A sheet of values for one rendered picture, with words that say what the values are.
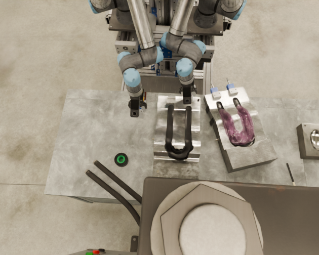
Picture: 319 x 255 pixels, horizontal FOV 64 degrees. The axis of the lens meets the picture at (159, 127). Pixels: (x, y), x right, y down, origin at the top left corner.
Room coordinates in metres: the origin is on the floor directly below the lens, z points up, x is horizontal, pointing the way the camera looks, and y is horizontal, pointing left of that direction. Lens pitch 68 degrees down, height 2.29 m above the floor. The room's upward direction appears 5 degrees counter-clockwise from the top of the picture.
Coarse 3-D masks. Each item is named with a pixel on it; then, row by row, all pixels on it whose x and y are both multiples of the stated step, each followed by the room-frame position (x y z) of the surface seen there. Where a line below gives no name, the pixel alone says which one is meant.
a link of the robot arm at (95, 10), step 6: (90, 0) 1.21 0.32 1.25; (96, 0) 1.12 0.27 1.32; (102, 0) 1.11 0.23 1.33; (108, 0) 1.19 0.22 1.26; (90, 6) 1.19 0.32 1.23; (96, 6) 1.17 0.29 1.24; (102, 6) 1.16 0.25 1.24; (108, 6) 1.19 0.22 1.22; (114, 6) 1.21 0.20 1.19; (96, 12) 1.18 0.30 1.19
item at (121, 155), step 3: (120, 153) 0.43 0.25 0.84; (123, 153) 0.43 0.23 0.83; (117, 156) 0.42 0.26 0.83; (120, 156) 0.42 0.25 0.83; (123, 156) 0.41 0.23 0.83; (126, 156) 0.41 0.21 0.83; (114, 159) 0.40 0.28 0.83; (117, 159) 0.40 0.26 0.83; (126, 159) 0.39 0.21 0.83; (117, 162) 0.38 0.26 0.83; (120, 162) 0.38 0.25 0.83; (123, 162) 0.38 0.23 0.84; (126, 162) 0.38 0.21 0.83; (117, 165) 0.37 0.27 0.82; (120, 165) 0.36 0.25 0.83; (123, 165) 0.36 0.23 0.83
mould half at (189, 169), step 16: (160, 96) 0.76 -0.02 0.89; (176, 96) 0.75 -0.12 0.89; (160, 112) 0.65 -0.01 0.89; (176, 112) 0.64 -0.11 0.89; (192, 112) 0.64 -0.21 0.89; (160, 128) 0.55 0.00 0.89; (176, 128) 0.54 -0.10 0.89; (192, 128) 0.54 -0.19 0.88; (160, 144) 0.44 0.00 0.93; (176, 144) 0.43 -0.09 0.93; (192, 144) 0.42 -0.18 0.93; (160, 160) 0.36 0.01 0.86; (176, 160) 0.36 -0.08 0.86; (192, 160) 0.35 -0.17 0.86; (160, 176) 0.27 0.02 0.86; (176, 176) 0.27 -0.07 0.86; (192, 176) 0.26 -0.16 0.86
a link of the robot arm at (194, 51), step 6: (186, 42) 0.82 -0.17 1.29; (192, 42) 0.83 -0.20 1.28; (198, 42) 0.81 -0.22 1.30; (180, 48) 0.80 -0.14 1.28; (186, 48) 0.79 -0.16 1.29; (192, 48) 0.79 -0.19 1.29; (198, 48) 0.78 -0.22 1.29; (204, 48) 0.79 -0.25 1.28; (180, 54) 0.79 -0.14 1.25; (186, 54) 0.77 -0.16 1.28; (192, 54) 0.76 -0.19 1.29; (198, 54) 0.76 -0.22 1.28; (192, 60) 0.73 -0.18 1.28; (198, 60) 0.74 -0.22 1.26
